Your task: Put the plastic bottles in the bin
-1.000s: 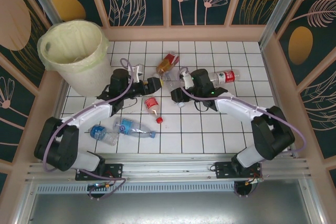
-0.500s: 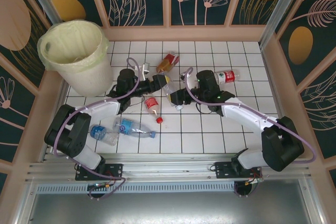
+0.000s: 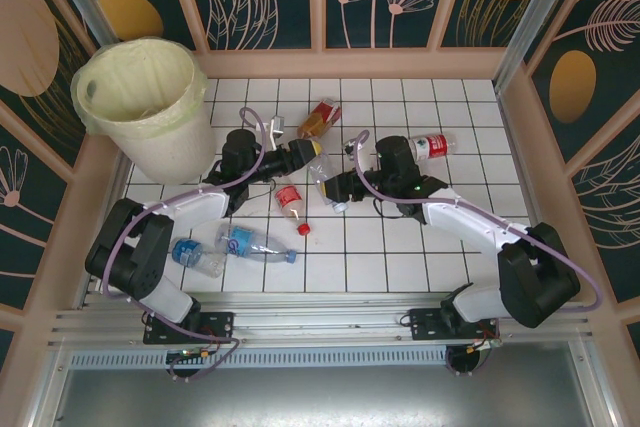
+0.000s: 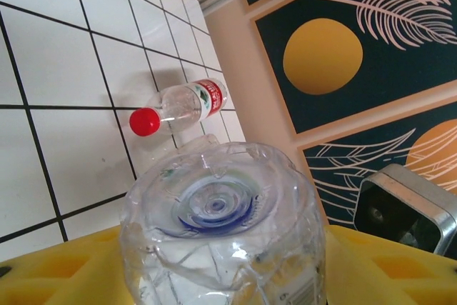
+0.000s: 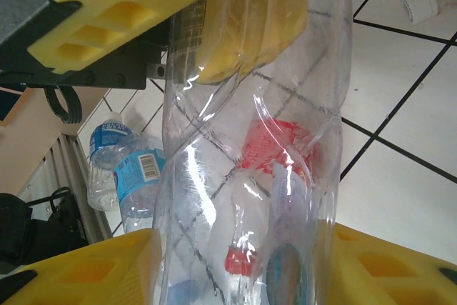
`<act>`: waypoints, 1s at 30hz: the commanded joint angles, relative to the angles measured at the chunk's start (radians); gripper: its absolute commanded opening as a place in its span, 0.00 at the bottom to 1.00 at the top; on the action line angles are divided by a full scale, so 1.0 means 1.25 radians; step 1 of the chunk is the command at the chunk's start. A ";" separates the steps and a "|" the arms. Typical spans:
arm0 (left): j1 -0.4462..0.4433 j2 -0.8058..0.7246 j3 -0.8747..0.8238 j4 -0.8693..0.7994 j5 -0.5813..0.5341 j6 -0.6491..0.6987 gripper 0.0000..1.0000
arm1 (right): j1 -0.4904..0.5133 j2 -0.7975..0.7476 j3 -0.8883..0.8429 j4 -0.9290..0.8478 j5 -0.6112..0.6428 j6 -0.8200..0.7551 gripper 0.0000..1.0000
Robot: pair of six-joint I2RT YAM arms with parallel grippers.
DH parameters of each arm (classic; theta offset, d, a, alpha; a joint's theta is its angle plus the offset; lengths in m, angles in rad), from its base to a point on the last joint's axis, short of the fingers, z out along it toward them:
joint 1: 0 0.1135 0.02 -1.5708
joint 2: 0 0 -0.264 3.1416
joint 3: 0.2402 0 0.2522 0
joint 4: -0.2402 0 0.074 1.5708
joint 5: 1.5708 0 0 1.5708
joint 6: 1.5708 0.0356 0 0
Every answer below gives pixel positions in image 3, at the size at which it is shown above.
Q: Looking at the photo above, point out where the clear bottle blue cap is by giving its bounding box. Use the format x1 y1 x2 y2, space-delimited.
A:
306 152 350 214

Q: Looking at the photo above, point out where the brown tea bottle red-yellow label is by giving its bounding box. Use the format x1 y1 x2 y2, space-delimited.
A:
297 95 345 142

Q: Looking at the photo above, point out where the red white label water bottle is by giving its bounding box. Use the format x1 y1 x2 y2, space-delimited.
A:
273 183 312 237
408 131 460 163

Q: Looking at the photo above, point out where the large clear bottle blue label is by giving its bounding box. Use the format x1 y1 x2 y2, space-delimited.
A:
213 223 300 267

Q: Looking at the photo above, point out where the small clear bottle blue label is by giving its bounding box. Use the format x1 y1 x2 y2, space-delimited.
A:
170 237 227 279

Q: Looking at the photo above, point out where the white plastic bin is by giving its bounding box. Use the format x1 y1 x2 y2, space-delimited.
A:
72 35 214 186

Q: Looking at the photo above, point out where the green translucent bin liner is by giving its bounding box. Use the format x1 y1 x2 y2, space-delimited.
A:
71 34 209 138

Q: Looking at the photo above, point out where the grey metal sheet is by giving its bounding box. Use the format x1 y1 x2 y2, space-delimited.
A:
29 366 621 427

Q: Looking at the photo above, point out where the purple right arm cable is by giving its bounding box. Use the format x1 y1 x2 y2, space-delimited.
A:
354 129 603 379

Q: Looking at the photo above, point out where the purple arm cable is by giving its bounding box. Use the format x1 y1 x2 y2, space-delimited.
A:
101 106 269 384
354 129 603 379

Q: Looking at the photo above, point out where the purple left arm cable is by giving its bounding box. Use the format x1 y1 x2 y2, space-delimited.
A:
101 106 269 384

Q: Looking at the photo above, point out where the aluminium side rail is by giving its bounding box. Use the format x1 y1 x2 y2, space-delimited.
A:
497 89 566 298
74 151 135 311

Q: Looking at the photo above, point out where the aluminium mounting rail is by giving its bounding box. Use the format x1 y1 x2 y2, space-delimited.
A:
47 290 594 351

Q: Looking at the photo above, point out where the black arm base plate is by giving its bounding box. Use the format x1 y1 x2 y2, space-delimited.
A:
143 310 236 346
408 307 501 343

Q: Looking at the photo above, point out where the perforated metal cable tray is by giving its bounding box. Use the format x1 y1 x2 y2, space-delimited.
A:
67 348 581 372

